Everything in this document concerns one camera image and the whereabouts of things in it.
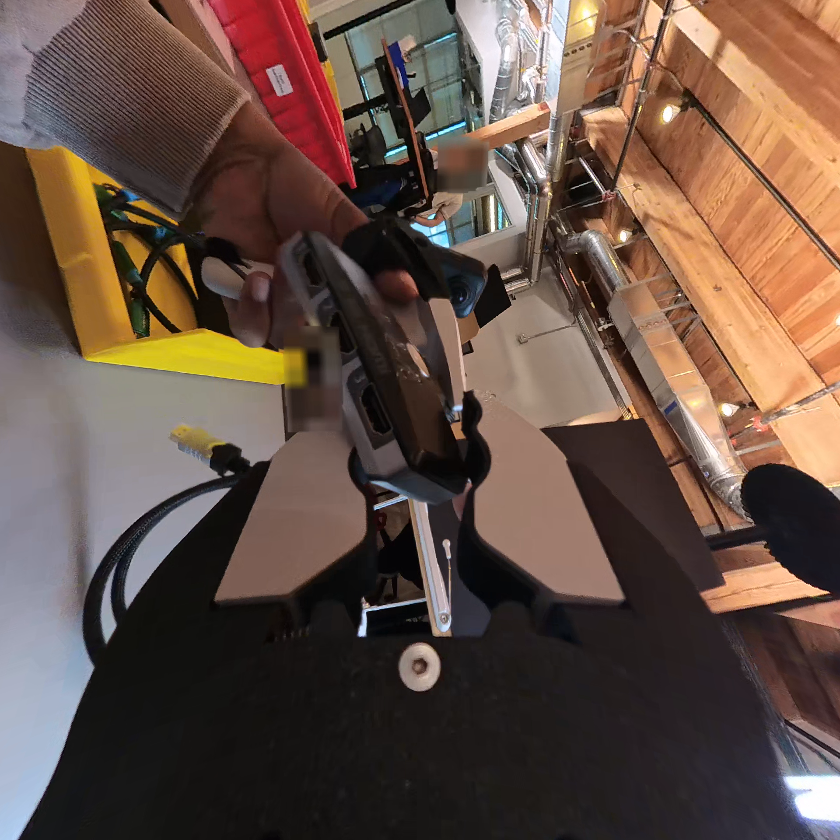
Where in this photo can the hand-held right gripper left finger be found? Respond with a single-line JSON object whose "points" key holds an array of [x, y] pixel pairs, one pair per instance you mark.
{"points": [[295, 525]]}

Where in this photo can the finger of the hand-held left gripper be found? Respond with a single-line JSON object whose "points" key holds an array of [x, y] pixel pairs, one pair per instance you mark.
{"points": [[449, 354]]}

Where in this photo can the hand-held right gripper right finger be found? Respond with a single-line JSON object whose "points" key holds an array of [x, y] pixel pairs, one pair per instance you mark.
{"points": [[544, 525]]}

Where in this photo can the silver multiport hub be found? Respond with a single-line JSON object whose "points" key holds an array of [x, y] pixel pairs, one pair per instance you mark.
{"points": [[394, 394]]}

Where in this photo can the yellow plastic bin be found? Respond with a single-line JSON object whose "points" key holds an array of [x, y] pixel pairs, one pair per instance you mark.
{"points": [[72, 216]]}

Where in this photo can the person's left hand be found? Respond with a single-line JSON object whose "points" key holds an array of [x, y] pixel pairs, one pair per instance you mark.
{"points": [[262, 197]]}

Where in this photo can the black panel with tan border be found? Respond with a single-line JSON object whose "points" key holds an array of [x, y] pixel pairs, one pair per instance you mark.
{"points": [[656, 512]]}

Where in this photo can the white panel stand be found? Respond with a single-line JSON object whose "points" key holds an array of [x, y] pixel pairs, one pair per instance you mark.
{"points": [[433, 577]]}

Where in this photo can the wooden standing desk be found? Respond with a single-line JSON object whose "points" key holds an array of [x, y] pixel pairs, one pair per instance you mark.
{"points": [[410, 124]]}

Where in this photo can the red plastic bin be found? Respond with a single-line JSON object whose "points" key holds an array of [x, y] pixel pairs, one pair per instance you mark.
{"points": [[295, 79]]}

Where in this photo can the black round fixture on pole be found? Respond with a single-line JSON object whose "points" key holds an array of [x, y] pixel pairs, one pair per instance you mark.
{"points": [[794, 525]]}

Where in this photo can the silver round duct pipes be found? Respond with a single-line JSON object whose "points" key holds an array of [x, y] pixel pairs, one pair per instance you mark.
{"points": [[544, 177]]}

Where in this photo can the silver ventilation duct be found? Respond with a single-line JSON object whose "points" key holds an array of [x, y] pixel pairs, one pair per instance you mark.
{"points": [[663, 367]]}

